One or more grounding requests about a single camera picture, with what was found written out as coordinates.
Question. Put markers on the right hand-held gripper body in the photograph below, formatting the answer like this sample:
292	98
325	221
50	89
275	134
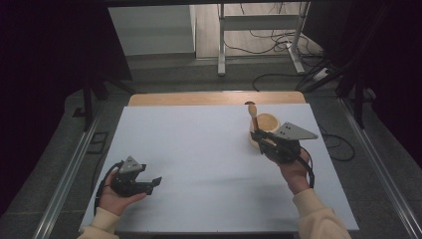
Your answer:
285	142

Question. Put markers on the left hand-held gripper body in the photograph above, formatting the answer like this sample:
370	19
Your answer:
127	181

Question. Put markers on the wooden bowl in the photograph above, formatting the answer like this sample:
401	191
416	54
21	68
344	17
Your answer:
270	123

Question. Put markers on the wooden spoon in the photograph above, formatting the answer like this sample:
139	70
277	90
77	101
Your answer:
253	116

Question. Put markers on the person's left hand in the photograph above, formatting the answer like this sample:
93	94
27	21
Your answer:
114	200

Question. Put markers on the person's right hand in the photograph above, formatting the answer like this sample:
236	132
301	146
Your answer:
293	174

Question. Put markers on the white board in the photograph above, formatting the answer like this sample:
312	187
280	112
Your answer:
205	149

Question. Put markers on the white power strip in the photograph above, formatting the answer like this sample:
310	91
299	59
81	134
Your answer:
321	73

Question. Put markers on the black stand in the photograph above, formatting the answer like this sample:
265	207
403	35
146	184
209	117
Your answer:
358	96
89	103

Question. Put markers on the white cabinet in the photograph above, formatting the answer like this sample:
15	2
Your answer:
152	30

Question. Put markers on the black floor frame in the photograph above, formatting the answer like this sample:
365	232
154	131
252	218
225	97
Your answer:
98	142

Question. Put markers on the metal floor rail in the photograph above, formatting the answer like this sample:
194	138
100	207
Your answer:
381	166
66	179

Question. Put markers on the white metal desk frame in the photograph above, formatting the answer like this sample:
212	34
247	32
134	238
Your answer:
257	22

